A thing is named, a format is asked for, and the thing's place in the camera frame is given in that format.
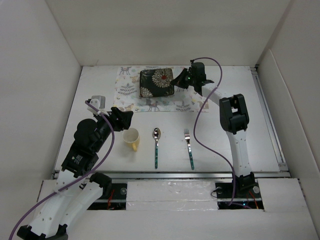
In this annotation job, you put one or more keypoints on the aluminium front rail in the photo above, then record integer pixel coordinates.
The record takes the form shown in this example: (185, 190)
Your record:
(188, 175)

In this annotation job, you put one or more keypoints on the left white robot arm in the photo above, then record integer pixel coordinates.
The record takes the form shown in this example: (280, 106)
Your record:
(78, 184)

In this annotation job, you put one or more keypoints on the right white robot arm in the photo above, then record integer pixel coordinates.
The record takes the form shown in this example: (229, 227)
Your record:
(233, 117)

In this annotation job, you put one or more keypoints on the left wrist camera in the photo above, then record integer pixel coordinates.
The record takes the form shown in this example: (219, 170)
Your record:
(97, 102)

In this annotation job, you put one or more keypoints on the black floral square plate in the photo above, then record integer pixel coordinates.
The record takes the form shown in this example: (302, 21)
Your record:
(156, 83)

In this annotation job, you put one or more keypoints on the spoon with teal handle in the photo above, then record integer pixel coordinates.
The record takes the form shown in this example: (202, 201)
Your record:
(156, 136)

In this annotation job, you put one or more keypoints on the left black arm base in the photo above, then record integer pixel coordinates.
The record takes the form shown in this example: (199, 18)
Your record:
(114, 195)

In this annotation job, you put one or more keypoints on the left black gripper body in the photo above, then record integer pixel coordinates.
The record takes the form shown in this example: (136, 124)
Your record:
(106, 131)

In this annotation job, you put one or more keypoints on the floral animal print cloth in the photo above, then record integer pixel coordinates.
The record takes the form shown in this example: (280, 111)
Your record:
(129, 97)

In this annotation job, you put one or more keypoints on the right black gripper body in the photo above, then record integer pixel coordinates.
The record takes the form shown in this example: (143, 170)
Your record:
(193, 79)

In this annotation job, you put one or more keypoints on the fork with teal handle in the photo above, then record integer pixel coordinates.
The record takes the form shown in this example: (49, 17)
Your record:
(187, 139)

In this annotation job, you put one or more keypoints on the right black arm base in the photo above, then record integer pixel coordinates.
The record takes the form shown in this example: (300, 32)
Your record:
(241, 195)

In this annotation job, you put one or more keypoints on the yellow mug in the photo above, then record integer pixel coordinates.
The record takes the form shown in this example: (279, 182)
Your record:
(131, 137)

